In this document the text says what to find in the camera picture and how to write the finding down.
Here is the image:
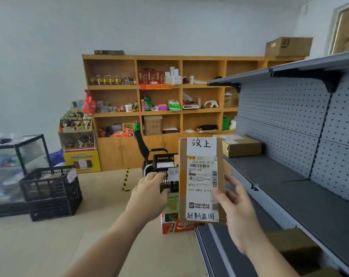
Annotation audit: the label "person's left hand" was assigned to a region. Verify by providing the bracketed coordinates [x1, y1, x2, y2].
[125, 172, 171, 225]

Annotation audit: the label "black framed glass case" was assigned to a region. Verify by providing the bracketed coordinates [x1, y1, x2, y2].
[0, 134, 51, 219]

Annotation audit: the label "red yellow banner strip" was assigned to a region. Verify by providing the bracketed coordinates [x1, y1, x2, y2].
[139, 83, 173, 90]

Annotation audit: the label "red gold gift carton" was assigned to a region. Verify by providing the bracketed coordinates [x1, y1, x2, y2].
[137, 69, 166, 85]

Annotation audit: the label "blue bag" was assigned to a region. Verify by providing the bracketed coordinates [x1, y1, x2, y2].
[49, 150, 65, 167]

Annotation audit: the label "stack of white paper rolls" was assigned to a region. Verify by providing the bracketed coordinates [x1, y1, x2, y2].
[164, 66, 183, 85]

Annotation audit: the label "upright cardboard carton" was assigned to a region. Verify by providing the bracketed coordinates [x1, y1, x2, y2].
[143, 115, 163, 136]

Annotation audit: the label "handwritten white paper label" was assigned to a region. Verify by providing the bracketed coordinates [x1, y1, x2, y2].
[167, 167, 180, 182]

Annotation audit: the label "brown box orange stripe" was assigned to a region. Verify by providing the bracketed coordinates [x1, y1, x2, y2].
[179, 137, 227, 224]

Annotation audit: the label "wooden wall cabinet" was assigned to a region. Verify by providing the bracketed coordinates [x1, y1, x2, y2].
[82, 54, 305, 172]

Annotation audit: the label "white electronic scale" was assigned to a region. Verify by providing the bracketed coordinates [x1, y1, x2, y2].
[182, 92, 200, 110]

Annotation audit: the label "yellow display stand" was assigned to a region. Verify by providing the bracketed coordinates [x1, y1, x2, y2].
[58, 100, 102, 174]

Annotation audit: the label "cardboard-covered window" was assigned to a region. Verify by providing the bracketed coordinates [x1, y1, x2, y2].
[330, 0, 349, 55]

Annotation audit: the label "green red printed carton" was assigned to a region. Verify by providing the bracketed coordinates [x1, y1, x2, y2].
[161, 193, 205, 235]

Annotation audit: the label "brown labelled parcel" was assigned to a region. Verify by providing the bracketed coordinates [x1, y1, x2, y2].
[213, 134, 263, 158]

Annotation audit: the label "black mesh office chair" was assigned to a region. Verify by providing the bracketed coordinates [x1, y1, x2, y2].
[134, 128, 169, 176]

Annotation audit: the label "grey foil packets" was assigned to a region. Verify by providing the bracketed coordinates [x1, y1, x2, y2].
[96, 100, 117, 113]

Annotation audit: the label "person's left forearm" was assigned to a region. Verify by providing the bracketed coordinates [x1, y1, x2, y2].
[64, 212, 146, 277]

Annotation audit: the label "black yellow bundle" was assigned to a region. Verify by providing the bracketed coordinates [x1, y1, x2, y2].
[196, 124, 220, 133]

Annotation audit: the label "person's right hand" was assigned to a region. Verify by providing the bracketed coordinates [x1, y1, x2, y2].
[213, 173, 264, 255]

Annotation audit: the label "large printed cardboard carton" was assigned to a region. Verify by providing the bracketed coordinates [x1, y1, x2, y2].
[264, 37, 313, 57]

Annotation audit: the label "row of dark packaged jars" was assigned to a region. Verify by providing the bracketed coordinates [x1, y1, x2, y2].
[89, 75, 137, 85]

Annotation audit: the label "grey metal pegboard shelf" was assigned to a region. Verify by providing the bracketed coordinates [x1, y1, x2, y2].
[194, 50, 349, 277]

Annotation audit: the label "printed brown carton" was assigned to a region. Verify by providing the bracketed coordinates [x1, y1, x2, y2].
[302, 268, 342, 277]

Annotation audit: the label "pile of red snack packets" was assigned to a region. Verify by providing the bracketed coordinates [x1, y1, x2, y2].
[99, 123, 136, 138]

